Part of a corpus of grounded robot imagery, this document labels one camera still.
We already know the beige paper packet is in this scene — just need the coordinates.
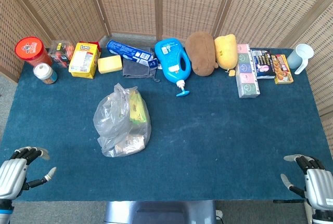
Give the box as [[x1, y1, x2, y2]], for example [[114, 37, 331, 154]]
[[114, 134, 147, 156]]

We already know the blue carpet table mat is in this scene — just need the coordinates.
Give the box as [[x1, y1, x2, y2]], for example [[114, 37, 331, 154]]
[[0, 47, 333, 203]]

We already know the red yellow curry box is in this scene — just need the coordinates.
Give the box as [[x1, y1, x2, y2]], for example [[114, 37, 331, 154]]
[[270, 54, 294, 85]]

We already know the yellow green snack packet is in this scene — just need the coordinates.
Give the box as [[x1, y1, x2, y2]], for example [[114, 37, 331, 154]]
[[129, 90, 150, 125]]

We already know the brown capybara plush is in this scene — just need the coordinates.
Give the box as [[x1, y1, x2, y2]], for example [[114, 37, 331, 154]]
[[185, 31, 220, 77]]

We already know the yellow sponge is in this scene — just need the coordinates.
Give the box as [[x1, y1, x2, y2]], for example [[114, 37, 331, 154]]
[[97, 55, 123, 74]]

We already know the light blue measuring cup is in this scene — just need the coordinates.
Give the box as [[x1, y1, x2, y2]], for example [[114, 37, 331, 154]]
[[287, 43, 315, 75]]

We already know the small jar white lid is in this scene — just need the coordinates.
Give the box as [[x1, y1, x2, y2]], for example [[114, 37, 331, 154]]
[[33, 62, 58, 85]]

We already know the clear red black box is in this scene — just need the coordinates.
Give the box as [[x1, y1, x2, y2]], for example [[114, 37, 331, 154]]
[[48, 39, 75, 68]]

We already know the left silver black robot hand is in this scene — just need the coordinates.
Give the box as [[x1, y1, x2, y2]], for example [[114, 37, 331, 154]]
[[0, 146, 57, 200]]

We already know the dark blue snack packet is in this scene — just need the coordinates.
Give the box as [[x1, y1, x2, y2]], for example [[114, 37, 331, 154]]
[[250, 48, 277, 80]]

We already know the blue pump detergent bottle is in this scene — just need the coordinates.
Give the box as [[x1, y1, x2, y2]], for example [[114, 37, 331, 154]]
[[154, 38, 193, 98]]

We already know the grey cloth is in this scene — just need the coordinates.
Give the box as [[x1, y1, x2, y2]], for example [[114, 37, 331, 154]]
[[122, 47, 161, 83]]

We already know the clear plastic bag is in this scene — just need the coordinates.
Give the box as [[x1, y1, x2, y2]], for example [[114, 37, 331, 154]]
[[93, 83, 152, 157]]

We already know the pastel tissue pack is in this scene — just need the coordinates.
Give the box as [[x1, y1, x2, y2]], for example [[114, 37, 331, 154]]
[[235, 43, 261, 99]]

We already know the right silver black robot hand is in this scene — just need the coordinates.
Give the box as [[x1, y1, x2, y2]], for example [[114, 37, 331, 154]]
[[280, 154, 333, 210]]

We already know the grey robot torso base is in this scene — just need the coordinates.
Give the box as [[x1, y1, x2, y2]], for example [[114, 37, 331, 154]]
[[103, 200, 217, 224]]

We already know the red lidded canister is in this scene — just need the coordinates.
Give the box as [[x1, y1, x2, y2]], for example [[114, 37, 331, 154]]
[[15, 36, 54, 67]]

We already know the wicker folding screen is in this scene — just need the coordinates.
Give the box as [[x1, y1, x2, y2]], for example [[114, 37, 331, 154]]
[[0, 0, 333, 157]]

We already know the yellow biscuit box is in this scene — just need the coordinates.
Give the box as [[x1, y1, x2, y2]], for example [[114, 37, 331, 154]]
[[68, 41, 101, 80]]

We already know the blue toothpaste box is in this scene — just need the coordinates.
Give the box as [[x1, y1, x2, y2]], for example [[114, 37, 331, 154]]
[[106, 39, 159, 69]]

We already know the yellow plush toy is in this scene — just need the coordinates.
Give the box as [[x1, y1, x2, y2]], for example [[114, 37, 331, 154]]
[[214, 34, 239, 77]]

